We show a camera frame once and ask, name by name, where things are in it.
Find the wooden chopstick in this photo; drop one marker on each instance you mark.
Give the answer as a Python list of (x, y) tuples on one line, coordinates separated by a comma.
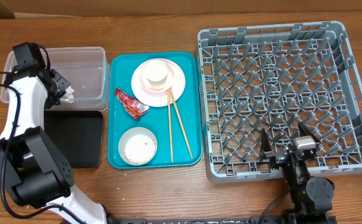
[(173, 101), (170, 124)]

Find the white round plate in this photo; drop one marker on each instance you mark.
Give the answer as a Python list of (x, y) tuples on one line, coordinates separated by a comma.
[(158, 99)]

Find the cream cup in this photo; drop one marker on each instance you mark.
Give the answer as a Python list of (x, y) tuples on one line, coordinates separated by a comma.
[(156, 72)]

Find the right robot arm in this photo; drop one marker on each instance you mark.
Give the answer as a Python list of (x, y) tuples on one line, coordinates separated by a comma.
[(311, 196)]

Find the clear plastic bin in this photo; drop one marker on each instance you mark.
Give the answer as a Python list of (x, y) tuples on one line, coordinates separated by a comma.
[(88, 72)]

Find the black tray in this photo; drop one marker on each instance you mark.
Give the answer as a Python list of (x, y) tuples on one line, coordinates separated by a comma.
[(78, 134)]

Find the red snack wrapper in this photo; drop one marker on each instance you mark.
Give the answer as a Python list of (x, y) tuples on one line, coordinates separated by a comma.
[(135, 108)]

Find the rice grains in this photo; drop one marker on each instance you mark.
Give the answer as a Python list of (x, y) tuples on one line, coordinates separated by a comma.
[(140, 149)]

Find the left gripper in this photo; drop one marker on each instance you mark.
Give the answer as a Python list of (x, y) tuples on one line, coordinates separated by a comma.
[(63, 84)]

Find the small grey-white bowl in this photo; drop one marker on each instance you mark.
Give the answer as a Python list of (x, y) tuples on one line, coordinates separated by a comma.
[(130, 133)]

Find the white napkin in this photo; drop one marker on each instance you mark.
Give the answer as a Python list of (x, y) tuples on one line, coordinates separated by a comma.
[(67, 97)]

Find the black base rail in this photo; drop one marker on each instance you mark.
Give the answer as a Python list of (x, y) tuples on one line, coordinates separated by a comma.
[(251, 220)]

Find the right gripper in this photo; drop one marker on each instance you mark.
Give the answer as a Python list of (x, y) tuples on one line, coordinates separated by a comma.
[(277, 158)]

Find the teal serving tray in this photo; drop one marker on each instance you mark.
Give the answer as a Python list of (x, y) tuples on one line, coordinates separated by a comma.
[(156, 119)]

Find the grey dishwasher rack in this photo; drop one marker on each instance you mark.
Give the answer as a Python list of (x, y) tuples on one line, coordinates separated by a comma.
[(271, 78)]

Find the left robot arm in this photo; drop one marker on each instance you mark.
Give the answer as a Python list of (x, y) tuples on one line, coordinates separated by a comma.
[(34, 174)]

